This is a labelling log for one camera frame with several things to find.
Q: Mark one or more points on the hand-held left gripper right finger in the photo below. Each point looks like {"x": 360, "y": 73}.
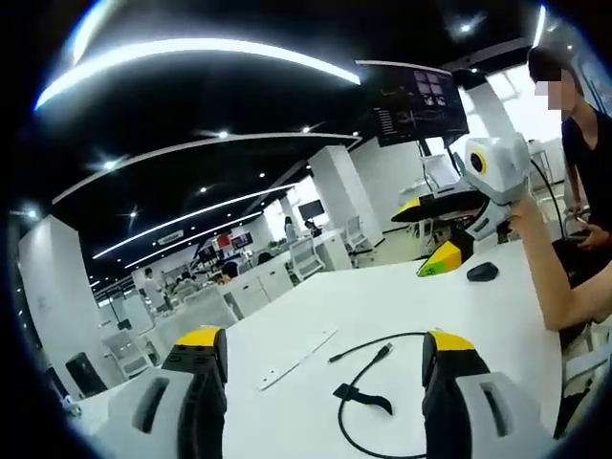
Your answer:
{"x": 459, "y": 382}

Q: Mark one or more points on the small black monitor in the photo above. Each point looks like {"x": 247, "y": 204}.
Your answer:
{"x": 311, "y": 208}

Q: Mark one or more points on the white desk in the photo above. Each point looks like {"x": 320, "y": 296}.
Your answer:
{"x": 382, "y": 296}

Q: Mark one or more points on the black computer mouse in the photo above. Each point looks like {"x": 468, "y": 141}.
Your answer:
{"x": 483, "y": 271}

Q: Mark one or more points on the black and white chair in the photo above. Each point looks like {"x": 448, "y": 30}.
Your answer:
{"x": 581, "y": 378}

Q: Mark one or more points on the white mesh office chair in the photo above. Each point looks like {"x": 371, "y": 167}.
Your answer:
{"x": 355, "y": 232}
{"x": 302, "y": 255}

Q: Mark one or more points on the long ceiling light strip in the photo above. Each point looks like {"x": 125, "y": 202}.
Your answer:
{"x": 201, "y": 50}

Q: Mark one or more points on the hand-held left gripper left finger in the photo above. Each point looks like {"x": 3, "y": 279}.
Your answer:
{"x": 191, "y": 382}

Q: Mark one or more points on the large black monitor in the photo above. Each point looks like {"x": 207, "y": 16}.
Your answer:
{"x": 411, "y": 105}

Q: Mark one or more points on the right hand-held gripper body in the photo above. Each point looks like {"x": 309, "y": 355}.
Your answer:
{"x": 502, "y": 167}

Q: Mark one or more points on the white flat strip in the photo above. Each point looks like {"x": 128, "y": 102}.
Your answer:
{"x": 296, "y": 361}

